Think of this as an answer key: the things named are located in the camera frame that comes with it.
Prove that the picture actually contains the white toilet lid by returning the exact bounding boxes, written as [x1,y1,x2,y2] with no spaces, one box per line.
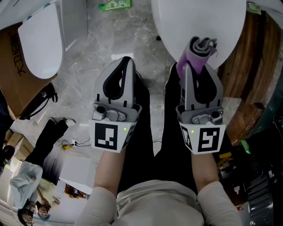
[151,0,247,70]

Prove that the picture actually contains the green plastic bottle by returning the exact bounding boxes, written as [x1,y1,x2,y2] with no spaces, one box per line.
[98,0,133,12]

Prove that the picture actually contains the person's right forearm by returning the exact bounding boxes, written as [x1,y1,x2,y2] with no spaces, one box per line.
[191,152,220,193]

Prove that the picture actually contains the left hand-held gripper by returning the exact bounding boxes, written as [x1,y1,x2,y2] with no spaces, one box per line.
[88,56,142,154]

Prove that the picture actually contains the pale green toilet brush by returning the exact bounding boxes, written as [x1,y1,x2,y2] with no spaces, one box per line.
[246,1,263,16]

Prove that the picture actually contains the small green bottle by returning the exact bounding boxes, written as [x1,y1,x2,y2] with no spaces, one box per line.
[240,139,252,155]

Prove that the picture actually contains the white box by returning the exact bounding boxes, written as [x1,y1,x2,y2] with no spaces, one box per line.
[57,154,99,196]

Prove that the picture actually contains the person's left forearm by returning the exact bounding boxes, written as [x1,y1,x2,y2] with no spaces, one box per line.
[94,147,127,196]

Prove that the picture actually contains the large brown cardboard box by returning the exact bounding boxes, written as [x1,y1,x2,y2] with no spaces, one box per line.
[0,22,58,120]

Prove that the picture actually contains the person's beige shirt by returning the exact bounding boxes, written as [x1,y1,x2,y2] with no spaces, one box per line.
[76,179,244,226]

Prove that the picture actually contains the black floor cable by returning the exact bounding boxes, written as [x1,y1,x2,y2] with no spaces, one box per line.
[61,136,92,148]

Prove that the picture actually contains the black strap bag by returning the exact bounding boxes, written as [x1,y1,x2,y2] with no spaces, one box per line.
[19,83,59,121]

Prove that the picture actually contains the person's black trousers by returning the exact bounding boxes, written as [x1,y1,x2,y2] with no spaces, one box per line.
[116,63,233,195]

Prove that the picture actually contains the purple and grey cleaning cloth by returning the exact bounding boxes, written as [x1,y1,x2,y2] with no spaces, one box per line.
[178,36,218,79]

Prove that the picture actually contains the white toilet with square tank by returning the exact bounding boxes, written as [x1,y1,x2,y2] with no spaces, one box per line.
[0,0,88,80]

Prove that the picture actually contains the round wooden platform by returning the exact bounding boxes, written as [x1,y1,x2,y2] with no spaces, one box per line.
[216,10,283,147]

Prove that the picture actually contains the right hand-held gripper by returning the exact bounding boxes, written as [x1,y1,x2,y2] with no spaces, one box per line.
[176,62,226,155]

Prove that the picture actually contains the small cardboard box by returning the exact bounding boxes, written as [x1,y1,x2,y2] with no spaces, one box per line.
[6,129,34,160]

